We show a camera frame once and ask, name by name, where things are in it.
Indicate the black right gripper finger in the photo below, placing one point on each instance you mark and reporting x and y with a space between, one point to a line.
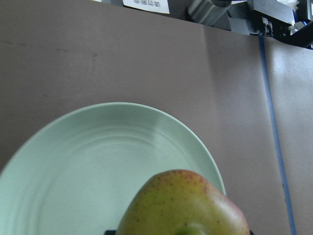
110 232

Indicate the white label sign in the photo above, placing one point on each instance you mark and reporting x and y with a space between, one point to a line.
158 6

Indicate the black equipment with cables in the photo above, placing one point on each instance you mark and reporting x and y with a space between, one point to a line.
270 18

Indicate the light green plate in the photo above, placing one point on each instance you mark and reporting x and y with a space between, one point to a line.
78 174

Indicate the grey metal cylinder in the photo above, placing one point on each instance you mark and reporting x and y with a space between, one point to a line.
207 12

